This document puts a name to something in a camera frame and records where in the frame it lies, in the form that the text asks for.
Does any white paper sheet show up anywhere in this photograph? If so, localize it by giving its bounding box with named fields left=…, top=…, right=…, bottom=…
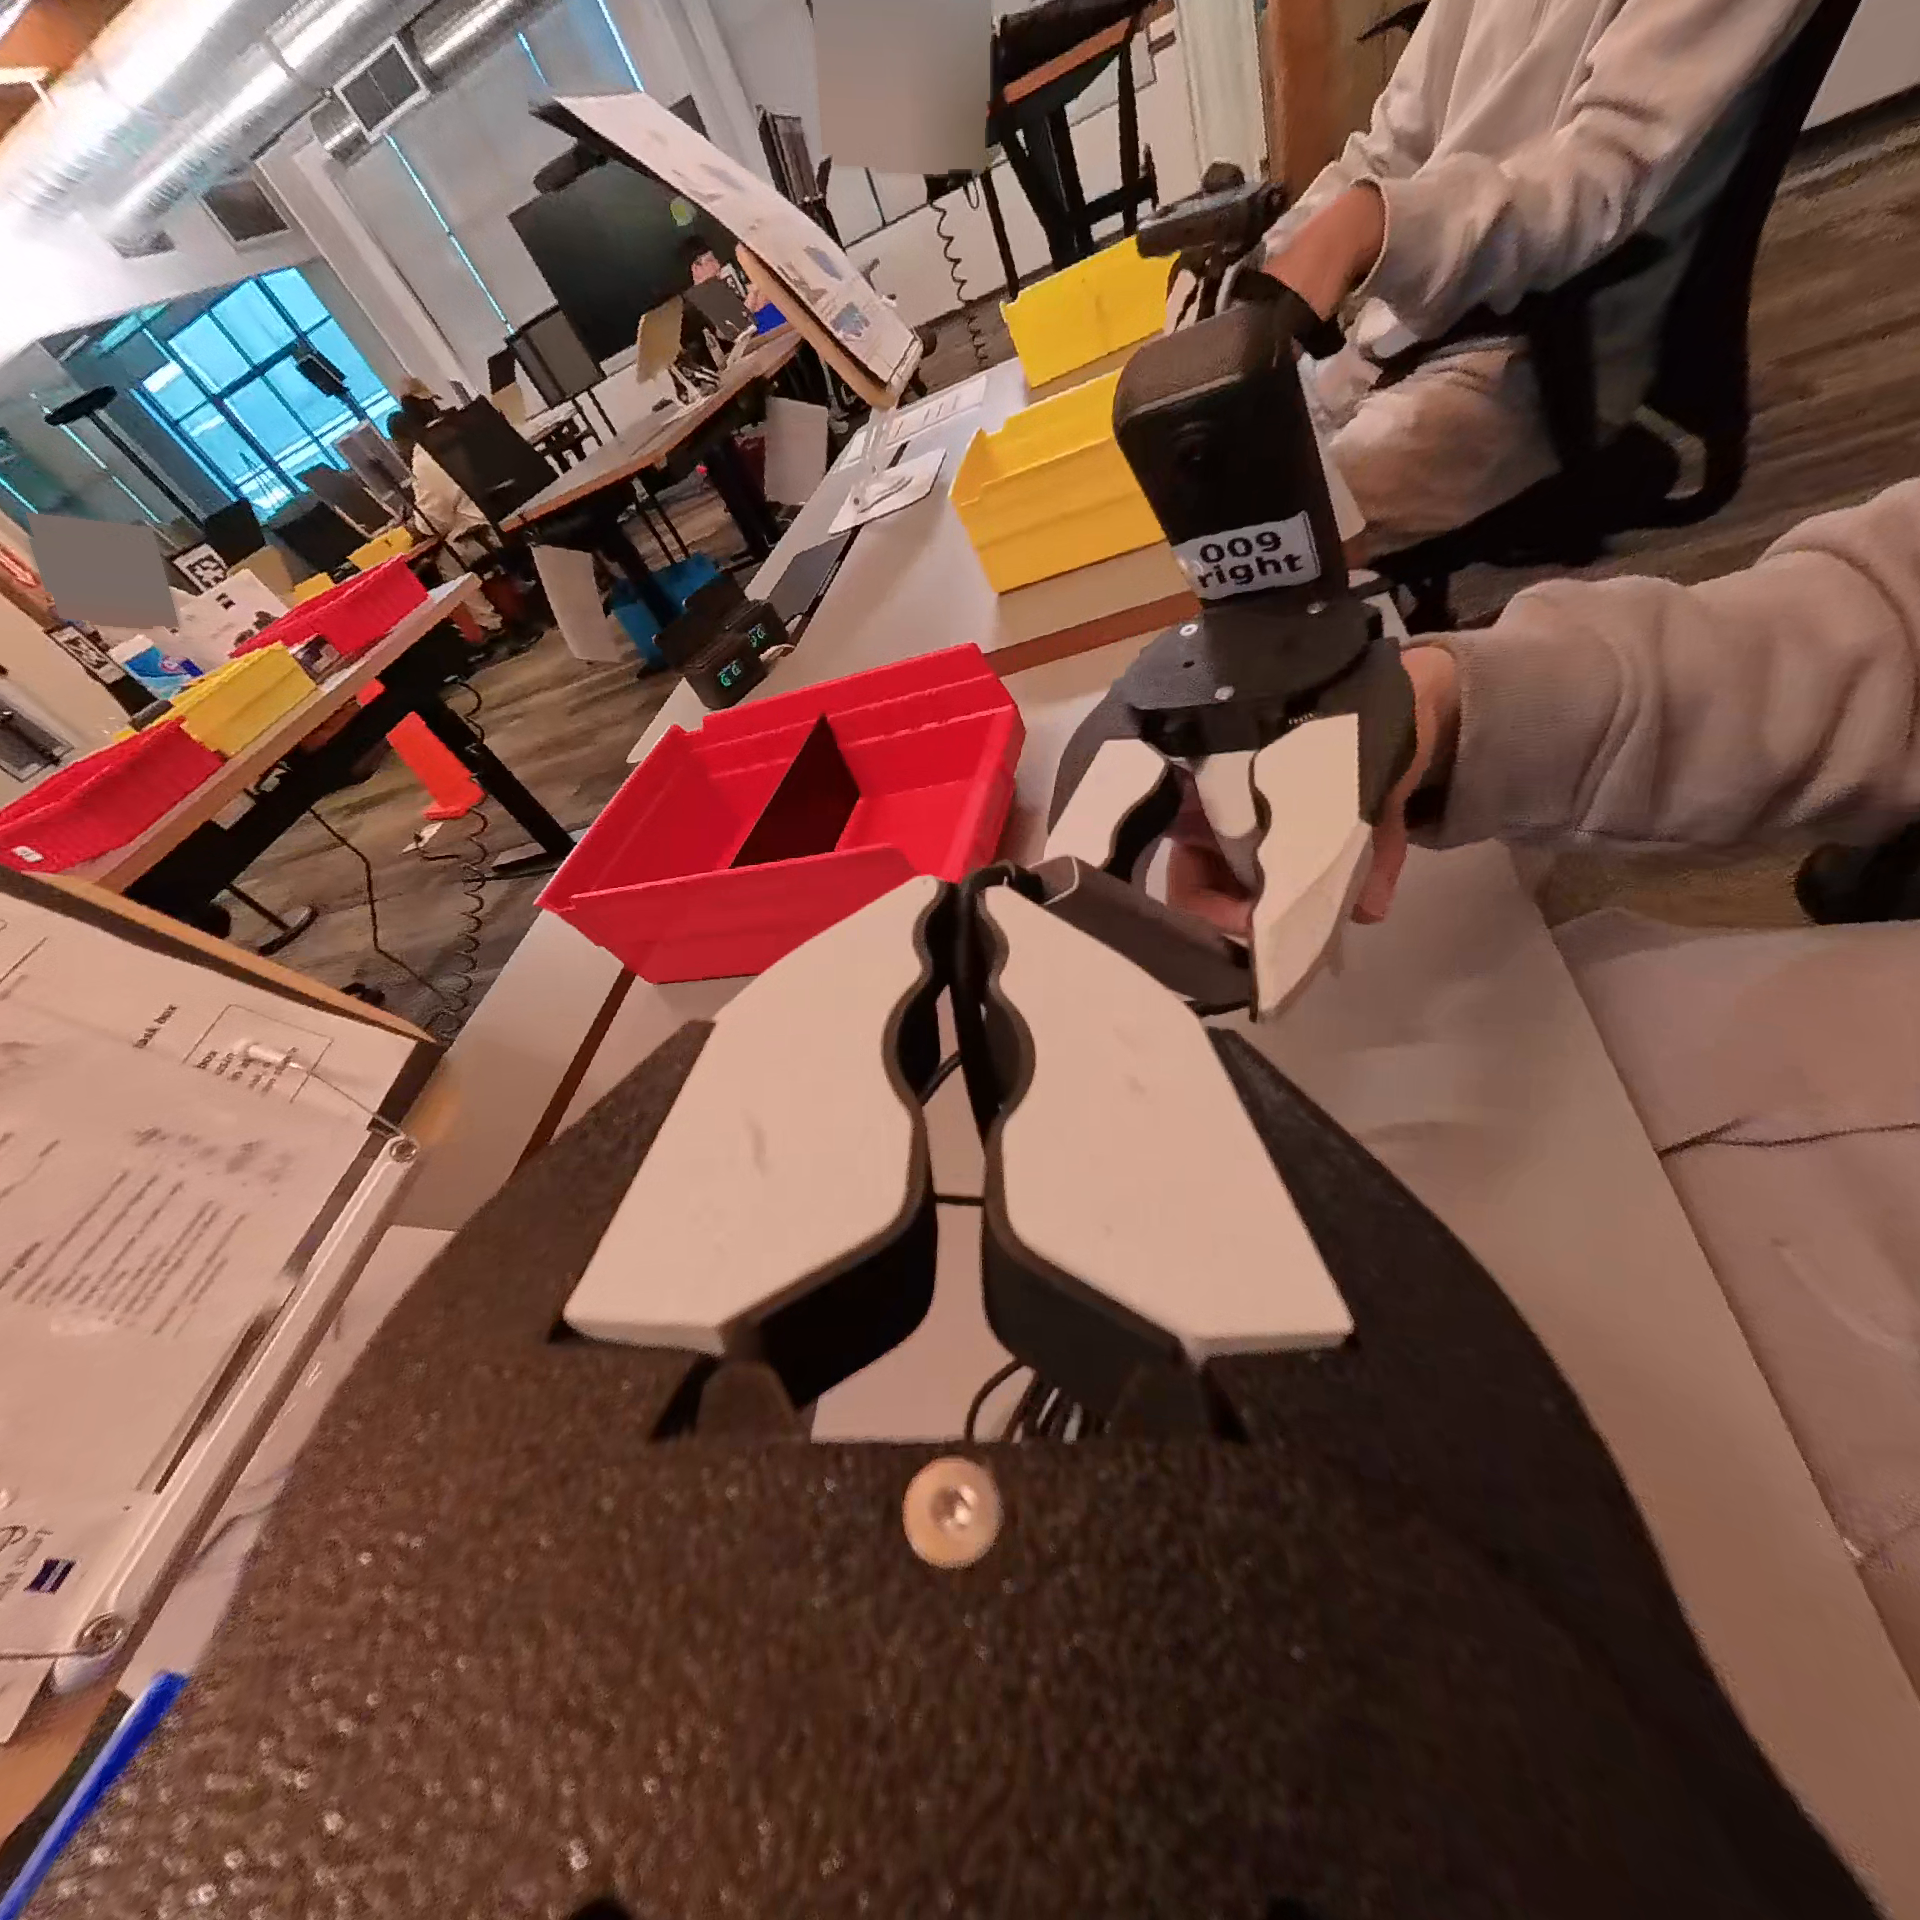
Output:
left=864, top=373, right=994, bottom=471

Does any silver air duct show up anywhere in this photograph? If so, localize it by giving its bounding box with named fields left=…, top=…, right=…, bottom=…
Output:
left=0, top=0, right=602, bottom=213

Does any black office chair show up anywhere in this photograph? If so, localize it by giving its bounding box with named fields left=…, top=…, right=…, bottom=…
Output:
left=1357, top=0, right=1871, bottom=633

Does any large black screen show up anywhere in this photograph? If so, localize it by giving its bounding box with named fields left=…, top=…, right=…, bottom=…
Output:
left=507, top=151, right=747, bottom=361

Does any wood-edged work table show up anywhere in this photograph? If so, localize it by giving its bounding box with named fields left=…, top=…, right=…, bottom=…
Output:
left=497, top=323, right=811, bottom=602
left=0, top=576, right=578, bottom=962

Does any black bin divider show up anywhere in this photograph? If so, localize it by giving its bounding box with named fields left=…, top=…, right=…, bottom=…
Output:
left=729, top=717, right=864, bottom=874

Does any dark flat device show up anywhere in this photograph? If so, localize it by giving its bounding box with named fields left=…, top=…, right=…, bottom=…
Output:
left=756, top=529, right=861, bottom=640

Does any red plastic bin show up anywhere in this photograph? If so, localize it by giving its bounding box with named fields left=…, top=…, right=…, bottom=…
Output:
left=231, top=559, right=433, bottom=663
left=0, top=717, right=227, bottom=875
left=535, top=643, right=1026, bottom=986

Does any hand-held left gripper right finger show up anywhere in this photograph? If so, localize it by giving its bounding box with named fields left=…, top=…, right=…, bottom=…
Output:
left=968, top=872, right=1355, bottom=1424

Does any grey desk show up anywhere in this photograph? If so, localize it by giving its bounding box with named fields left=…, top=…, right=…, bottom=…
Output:
left=194, top=592, right=1893, bottom=1728
left=632, top=345, right=1203, bottom=769

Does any blue plastic bin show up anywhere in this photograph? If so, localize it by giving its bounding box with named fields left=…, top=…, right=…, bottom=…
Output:
left=0, top=1668, right=189, bottom=1906

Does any person's light grey clothing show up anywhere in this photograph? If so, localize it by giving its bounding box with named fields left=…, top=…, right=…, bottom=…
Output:
left=1553, top=901, right=1920, bottom=1666

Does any orange traffic cone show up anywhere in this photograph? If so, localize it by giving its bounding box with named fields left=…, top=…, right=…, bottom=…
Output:
left=381, top=711, right=484, bottom=823

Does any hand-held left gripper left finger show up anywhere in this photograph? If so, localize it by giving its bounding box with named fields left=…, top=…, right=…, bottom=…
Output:
left=563, top=879, right=962, bottom=1413

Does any person's right hand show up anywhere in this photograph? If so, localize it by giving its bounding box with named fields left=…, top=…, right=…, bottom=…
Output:
left=1162, top=637, right=1471, bottom=939

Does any person's right forearm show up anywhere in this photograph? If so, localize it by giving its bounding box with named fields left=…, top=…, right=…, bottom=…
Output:
left=1410, top=479, right=1920, bottom=898

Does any blue storage box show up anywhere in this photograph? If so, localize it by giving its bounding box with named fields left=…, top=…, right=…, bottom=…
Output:
left=604, top=551, right=724, bottom=666

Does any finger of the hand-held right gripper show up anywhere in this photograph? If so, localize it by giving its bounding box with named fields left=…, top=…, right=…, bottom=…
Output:
left=1199, top=711, right=1377, bottom=1025
left=1044, top=739, right=1192, bottom=903

